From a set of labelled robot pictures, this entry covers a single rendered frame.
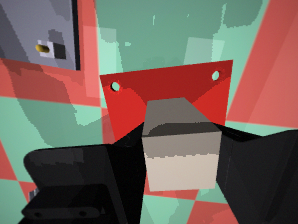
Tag grey base with posts and gold pins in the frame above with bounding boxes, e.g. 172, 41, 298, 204
0, 0, 81, 71

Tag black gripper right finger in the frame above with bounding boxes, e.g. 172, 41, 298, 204
212, 122, 298, 224

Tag red plate with grey square handle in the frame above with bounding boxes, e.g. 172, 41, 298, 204
99, 60, 233, 192

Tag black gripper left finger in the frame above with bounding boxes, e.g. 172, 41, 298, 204
23, 122, 147, 224

